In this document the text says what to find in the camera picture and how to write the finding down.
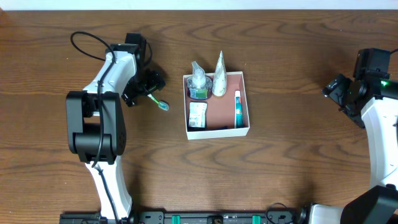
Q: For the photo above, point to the clear soap pump bottle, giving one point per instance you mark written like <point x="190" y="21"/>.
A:
<point x="199" y="84"/>

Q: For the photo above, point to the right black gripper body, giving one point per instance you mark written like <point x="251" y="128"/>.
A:
<point x="337" y="91"/>

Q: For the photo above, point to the white lotion tube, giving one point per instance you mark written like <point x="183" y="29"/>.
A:
<point x="220" y="78"/>

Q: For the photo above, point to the green and white small box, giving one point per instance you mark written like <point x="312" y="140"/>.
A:
<point x="197" y="115"/>

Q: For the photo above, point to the blue razor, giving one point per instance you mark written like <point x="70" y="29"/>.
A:
<point x="216" y="129"/>

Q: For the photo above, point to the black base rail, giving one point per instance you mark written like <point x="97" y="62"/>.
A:
<point x="273" y="216"/>

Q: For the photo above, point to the white box with brown interior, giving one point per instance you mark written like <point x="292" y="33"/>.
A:
<point x="220" y="111"/>

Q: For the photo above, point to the green toothbrush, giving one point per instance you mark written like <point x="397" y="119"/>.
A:
<point x="161" y="104"/>

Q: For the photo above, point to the white green toothpaste tube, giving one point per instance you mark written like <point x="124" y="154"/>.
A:
<point x="238" y="110"/>

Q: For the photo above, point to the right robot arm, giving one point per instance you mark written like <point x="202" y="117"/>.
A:
<point x="378" y="204"/>

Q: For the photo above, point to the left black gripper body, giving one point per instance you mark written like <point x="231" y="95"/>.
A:
<point x="144" y="88"/>

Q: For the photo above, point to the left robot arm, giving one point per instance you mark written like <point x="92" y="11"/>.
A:
<point x="96" y="128"/>

